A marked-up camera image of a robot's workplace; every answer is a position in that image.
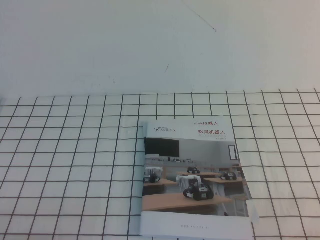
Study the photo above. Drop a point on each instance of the AgileX robotics catalogue booklet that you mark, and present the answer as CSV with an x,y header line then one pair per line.
x,y
190,160
207,119

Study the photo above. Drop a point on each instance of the white black-grid tablecloth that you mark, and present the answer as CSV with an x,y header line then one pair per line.
x,y
75,155

